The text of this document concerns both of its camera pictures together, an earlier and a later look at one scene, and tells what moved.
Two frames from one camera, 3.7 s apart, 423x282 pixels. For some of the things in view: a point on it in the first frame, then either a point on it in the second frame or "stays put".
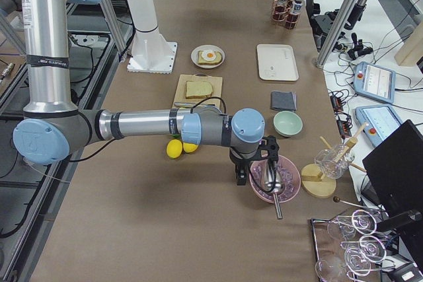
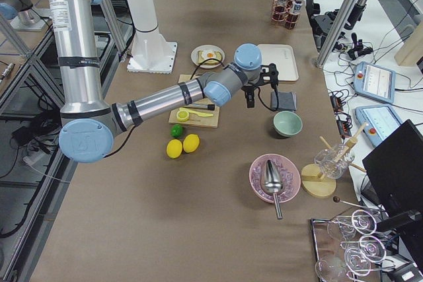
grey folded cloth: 283,100 stays put
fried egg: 208,55 stays put
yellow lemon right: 189,147 stays put
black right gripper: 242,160 -> 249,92
